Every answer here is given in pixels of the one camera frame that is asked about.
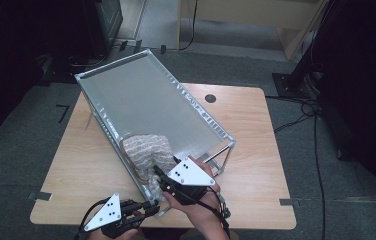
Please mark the dark cabinet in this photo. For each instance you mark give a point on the dark cabinet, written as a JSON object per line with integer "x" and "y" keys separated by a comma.
{"x": 104, "y": 23}

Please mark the black table grommet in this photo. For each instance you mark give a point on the black table grommet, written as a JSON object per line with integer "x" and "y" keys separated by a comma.
{"x": 210, "y": 98}

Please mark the grey floor tape strip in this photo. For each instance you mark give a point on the grey floor tape strip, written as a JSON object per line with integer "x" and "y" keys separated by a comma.
{"x": 286, "y": 202}
{"x": 41, "y": 196}

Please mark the person's left hand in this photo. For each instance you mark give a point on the person's left hand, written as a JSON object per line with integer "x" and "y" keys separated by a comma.
{"x": 122, "y": 234}

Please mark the silver metal shelf rack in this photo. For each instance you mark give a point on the silver metal shelf rack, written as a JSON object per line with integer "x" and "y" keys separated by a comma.
{"x": 149, "y": 96}

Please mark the black floor tape strip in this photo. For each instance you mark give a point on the black floor tape strip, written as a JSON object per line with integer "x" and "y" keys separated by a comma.
{"x": 163, "y": 49}
{"x": 137, "y": 46}
{"x": 123, "y": 45}

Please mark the person's right hand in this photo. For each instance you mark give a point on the person's right hand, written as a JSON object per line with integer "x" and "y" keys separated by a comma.
{"x": 199, "y": 210}

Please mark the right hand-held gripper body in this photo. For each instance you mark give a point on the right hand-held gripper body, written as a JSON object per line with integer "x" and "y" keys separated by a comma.
{"x": 189, "y": 180}

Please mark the black metal stand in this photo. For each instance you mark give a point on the black metal stand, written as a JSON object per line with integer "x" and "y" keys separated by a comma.
{"x": 306, "y": 60}

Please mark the light wooden furniture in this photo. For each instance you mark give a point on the light wooden furniture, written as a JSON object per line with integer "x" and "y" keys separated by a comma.
{"x": 249, "y": 20}

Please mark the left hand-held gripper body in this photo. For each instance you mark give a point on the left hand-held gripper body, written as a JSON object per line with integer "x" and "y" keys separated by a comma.
{"x": 109, "y": 215}

